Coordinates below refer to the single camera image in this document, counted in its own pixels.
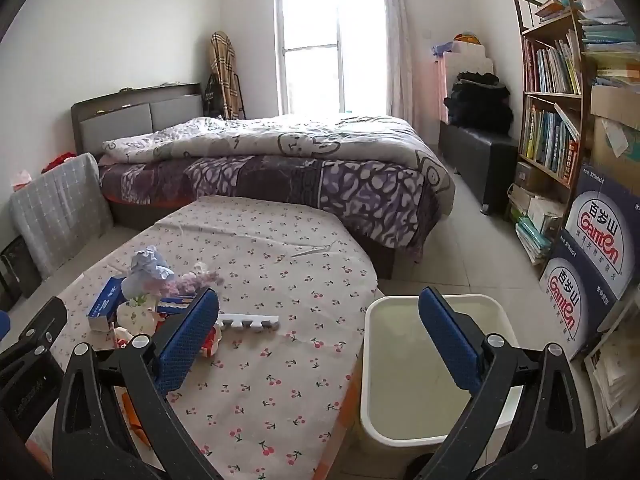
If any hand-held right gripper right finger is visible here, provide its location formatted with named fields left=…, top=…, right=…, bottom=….
left=407, top=286, right=586, bottom=480

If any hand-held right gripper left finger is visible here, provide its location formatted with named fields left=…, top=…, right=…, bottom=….
left=52, top=287, right=221, bottom=480

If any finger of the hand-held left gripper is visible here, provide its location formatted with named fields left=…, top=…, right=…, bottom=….
left=0, top=297, right=68, bottom=363

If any blue white striped carton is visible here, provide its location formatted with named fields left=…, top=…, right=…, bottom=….
left=156, top=295, right=201, bottom=317

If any white plastic bin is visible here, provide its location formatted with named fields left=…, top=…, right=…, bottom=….
left=360, top=295, right=523, bottom=463

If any white patterned sock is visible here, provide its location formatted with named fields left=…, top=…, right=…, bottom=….
left=116, top=295, right=161, bottom=341

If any white foam comb strip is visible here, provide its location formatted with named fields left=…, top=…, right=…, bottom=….
left=215, top=312, right=281, bottom=335

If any blue cardboard carton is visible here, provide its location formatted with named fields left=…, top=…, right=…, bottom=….
left=86, top=275, right=128, bottom=333

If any blue-white plastic bag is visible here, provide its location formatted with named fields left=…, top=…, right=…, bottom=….
left=120, top=245, right=176, bottom=301

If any small black appliance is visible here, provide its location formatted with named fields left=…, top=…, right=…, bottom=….
left=0, top=237, right=41, bottom=311

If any cherry print tablecloth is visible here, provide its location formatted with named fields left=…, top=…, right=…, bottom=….
left=22, top=195, right=383, bottom=480

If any grey checked cushion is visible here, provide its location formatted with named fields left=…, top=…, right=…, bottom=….
left=10, top=152, right=115, bottom=281

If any blue white water carton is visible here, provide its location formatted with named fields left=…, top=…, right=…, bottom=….
left=539, top=230, right=623, bottom=363
left=564, top=162, right=640, bottom=306

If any floor stack of books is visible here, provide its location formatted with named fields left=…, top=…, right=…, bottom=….
left=507, top=185, right=566, bottom=266

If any red cloth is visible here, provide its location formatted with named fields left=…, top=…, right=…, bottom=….
left=41, top=152, right=76, bottom=173

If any pile of loose papers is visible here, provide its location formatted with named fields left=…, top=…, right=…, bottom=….
left=582, top=300, right=640, bottom=441

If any black storage bench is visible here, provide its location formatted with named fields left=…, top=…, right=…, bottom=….
left=439, top=122, right=520, bottom=213

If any small cardboard box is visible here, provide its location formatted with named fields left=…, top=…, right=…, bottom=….
left=515, top=161, right=551, bottom=192

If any purple patterned bedsheet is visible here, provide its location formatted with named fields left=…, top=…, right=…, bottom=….
left=98, top=152, right=443, bottom=266

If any dark bed with grey headboard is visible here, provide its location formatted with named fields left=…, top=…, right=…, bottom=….
left=71, top=82, right=456, bottom=281

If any row of upright books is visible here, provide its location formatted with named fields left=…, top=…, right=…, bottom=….
left=522, top=30, right=583, bottom=96
left=520, top=102, right=581, bottom=186

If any grey cartoon print quilt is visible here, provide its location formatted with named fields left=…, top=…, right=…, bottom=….
left=101, top=114, right=457, bottom=206

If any pile of black clothes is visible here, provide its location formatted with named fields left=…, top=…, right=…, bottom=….
left=444, top=71, right=515, bottom=135

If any black bag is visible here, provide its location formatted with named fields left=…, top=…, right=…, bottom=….
left=202, top=74, right=226, bottom=118

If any wooden bookshelf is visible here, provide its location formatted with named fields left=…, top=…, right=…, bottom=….
left=512, top=0, right=601, bottom=261

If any brown cardboard box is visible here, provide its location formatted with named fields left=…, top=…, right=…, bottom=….
left=590, top=85, right=640, bottom=181

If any pink white cabinet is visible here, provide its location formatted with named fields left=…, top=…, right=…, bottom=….
left=431, top=40, right=496, bottom=123

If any plaid coat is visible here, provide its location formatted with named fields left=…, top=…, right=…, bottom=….
left=209, top=31, right=247, bottom=121

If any white sheer curtain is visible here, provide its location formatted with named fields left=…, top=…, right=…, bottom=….
left=380, top=0, right=416, bottom=123

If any window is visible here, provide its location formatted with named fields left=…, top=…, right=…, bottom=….
left=274, top=0, right=388, bottom=116

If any tall stack of papers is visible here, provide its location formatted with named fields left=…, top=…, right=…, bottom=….
left=580, top=0, right=640, bottom=88

